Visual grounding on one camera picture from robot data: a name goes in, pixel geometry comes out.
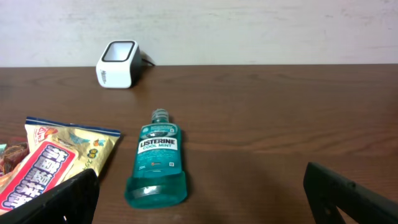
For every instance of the red chocolate bar wrapper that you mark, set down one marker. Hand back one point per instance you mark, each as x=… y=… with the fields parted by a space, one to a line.
x=13 y=151

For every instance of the yellow snack bag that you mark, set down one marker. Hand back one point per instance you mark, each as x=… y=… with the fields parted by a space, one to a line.
x=57 y=152

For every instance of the teal mouthwash bottle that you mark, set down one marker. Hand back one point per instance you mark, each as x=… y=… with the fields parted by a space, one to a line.
x=158 y=179

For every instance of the white barcode scanner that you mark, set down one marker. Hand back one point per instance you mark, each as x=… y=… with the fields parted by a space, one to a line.
x=120 y=64

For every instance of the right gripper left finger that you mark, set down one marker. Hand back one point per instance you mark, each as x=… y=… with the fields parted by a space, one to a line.
x=72 y=201

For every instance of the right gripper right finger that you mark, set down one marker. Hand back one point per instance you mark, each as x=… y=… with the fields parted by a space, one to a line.
x=328 y=192

